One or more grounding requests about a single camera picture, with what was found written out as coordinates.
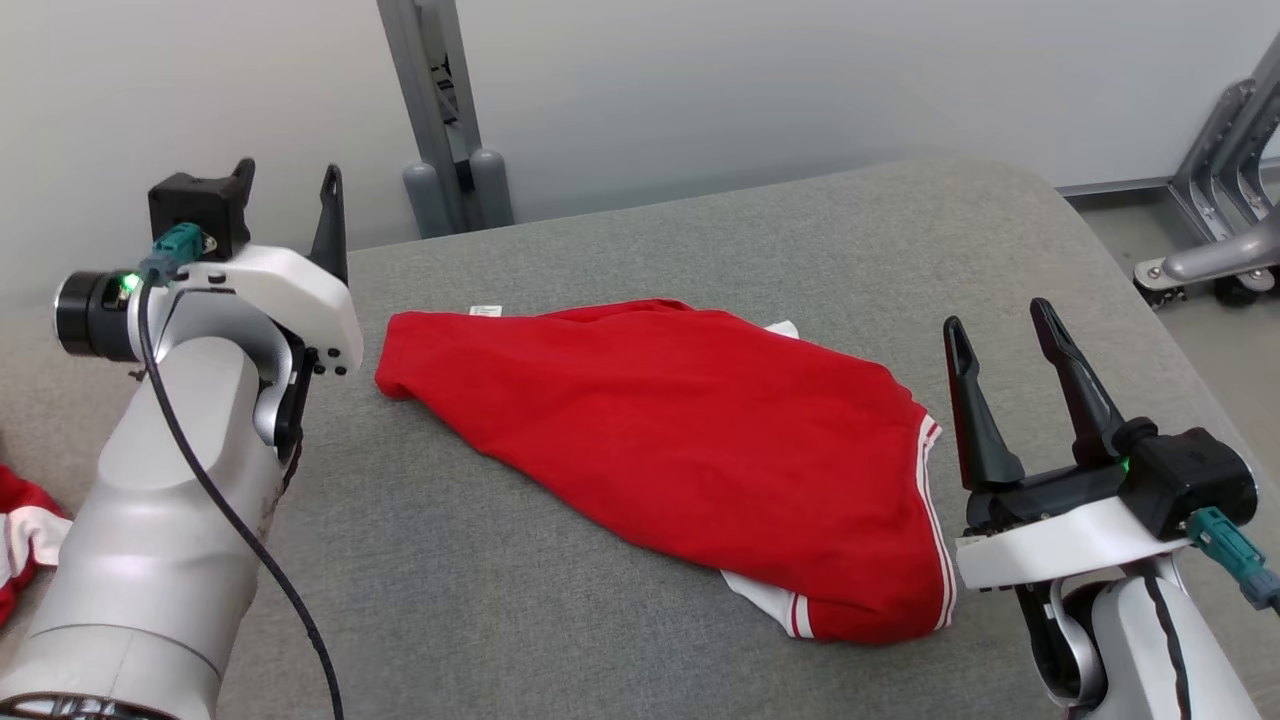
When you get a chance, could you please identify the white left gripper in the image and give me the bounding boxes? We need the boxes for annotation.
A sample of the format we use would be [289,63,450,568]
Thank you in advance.
[180,158,363,376]

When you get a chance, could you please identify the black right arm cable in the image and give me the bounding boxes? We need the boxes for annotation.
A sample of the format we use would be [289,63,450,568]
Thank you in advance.
[1145,507,1280,720]

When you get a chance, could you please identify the grey metal partition post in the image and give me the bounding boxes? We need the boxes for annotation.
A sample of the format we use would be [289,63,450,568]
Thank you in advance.
[377,0,516,239]

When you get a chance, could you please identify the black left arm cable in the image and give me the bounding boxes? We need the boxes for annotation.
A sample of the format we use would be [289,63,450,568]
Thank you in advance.
[133,222,346,720]

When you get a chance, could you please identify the silver metal stand with casters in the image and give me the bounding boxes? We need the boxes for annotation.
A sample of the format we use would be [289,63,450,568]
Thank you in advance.
[1133,35,1280,309]

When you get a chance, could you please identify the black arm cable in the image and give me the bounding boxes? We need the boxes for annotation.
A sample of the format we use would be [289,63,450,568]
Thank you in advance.
[133,222,346,720]
[1145,507,1280,720]

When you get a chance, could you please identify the red Bulls jersey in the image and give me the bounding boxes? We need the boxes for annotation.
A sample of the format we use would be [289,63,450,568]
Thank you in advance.
[375,298,958,646]

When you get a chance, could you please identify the red shorts with white stripe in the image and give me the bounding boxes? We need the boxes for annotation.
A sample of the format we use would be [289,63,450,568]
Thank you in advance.
[0,462,71,626]

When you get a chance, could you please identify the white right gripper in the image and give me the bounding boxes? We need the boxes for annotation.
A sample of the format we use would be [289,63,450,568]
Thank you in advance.
[943,297,1191,591]

